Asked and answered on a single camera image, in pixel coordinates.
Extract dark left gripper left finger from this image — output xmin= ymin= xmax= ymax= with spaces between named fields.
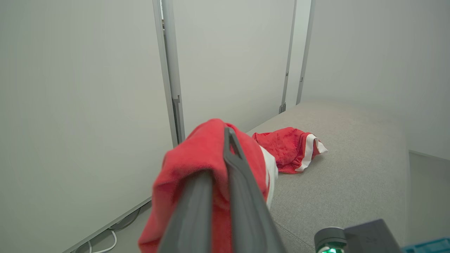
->
xmin=158 ymin=170 xmax=214 ymax=253

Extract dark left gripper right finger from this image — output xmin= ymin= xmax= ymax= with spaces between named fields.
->
xmin=223 ymin=127 xmax=287 ymax=253

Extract red shorts with white stripe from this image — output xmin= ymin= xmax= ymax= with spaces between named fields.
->
xmin=252 ymin=126 xmax=328 ymax=175
xmin=138 ymin=118 xmax=279 ymax=253

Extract grey fabric sofa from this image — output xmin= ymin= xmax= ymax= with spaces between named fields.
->
xmin=246 ymin=101 xmax=412 ymax=253

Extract large white partition panel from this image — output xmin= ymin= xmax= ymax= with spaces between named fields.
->
xmin=0 ymin=0 xmax=178 ymax=253

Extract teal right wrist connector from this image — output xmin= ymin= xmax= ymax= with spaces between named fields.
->
xmin=401 ymin=238 xmax=450 ymax=253

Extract white coiled cable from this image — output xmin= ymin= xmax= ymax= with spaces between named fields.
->
xmin=87 ymin=230 xmax=118 ymax=253

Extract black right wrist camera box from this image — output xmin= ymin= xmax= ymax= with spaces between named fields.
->
xmin=314 ymin=219 xmax=403 ymax=253

